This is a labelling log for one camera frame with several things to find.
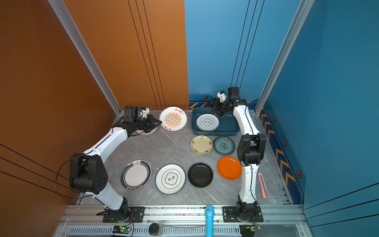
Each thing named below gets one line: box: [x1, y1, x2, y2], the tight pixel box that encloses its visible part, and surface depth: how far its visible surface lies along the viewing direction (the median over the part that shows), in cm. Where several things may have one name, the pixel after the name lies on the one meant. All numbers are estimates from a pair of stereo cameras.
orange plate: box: [217, 156, 243, 181], surface depth 88 cm
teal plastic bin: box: [191, 107, 241, 137], surface depth 108 cm
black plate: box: [187, 161, 214, 189], surface depth 88 cm
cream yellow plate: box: [189, 134, 214, 155], surface depth 101 cm
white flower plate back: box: [195, 113, 220, 132], surface depth 113 cm
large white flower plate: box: [154, 163, 187, 195], surface depth 86 cm
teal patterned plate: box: [213, 136, 236, 156], surface depth 101 cm
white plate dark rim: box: [120, 159, 153, 191], surface depth 89 cm
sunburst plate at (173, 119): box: [159, 106, 189, 132], surface depth 91 cm
